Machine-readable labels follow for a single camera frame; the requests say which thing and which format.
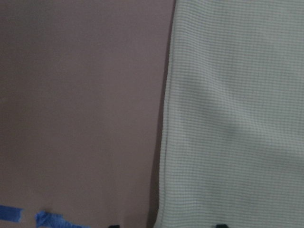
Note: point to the olive green long-sleeve shirt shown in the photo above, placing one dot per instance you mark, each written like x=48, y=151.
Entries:
x=232, y=148

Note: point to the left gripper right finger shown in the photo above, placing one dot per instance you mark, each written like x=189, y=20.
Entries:
x=221, y=226

